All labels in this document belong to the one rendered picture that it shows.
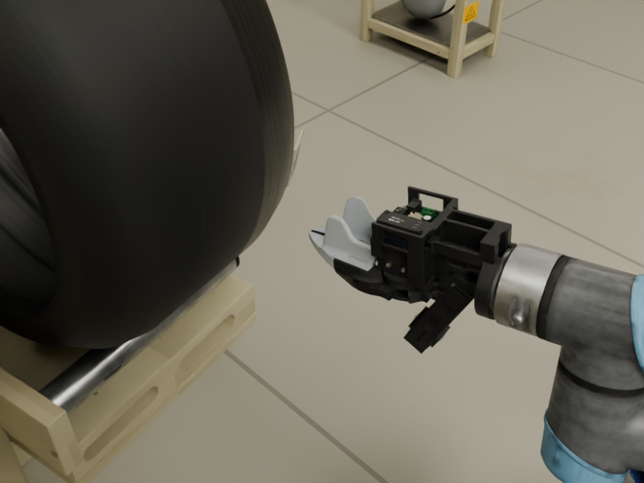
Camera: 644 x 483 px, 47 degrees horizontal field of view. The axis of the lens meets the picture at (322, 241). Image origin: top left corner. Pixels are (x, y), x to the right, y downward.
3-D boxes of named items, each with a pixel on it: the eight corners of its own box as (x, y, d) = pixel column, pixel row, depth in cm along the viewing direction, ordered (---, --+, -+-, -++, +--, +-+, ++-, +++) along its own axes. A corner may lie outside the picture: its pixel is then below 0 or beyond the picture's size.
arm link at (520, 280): (563, 303, 68) (529, 359, 62) (516, 288, 70) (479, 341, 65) (571, 238, 63) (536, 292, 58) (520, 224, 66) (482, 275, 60)
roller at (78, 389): (56, 435, 87) (50, 414, 84) (31, 415, 89) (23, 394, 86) (241, 271, 110) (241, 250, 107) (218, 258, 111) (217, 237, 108)
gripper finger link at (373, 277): (350, 240, 74) (426, 264, 70) (352, 253, 75) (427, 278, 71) (324, 265, 71) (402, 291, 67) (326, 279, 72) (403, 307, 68)
